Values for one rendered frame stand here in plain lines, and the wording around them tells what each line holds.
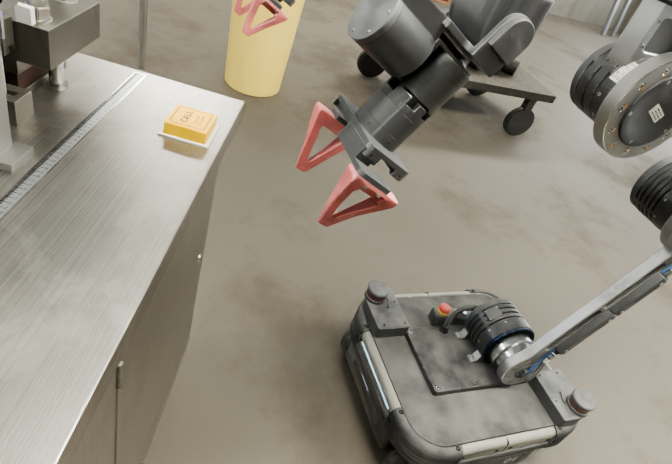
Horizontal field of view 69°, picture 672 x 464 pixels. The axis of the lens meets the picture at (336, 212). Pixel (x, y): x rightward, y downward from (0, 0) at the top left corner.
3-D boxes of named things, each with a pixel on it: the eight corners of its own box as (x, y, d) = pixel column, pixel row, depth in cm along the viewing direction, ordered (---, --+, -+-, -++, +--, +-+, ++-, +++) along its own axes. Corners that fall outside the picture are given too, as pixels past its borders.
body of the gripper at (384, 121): (357, 157, 47) (416, 101, 44) (327, 104, 54) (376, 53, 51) (397, 187, 51) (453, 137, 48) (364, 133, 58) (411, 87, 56)
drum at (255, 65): (286, 79, 329) (310, -23, 290) (281, 106, 296) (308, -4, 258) (224, 62, 321) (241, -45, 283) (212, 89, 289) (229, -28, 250)
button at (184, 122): (204, 146, 81) (206, 133, 80) (162, 134, 80) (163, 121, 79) (215, 126, 87) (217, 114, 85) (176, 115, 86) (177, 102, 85)
